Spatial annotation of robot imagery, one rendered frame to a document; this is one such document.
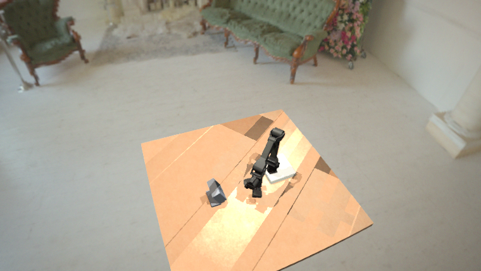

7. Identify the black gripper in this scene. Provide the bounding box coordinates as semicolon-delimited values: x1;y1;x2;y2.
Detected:
253;180;263;198

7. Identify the grey sloped panel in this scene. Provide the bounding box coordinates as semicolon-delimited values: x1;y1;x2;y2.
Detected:
206;178;227;208

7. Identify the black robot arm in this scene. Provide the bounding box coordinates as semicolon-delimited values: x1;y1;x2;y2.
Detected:
244;127;285;190

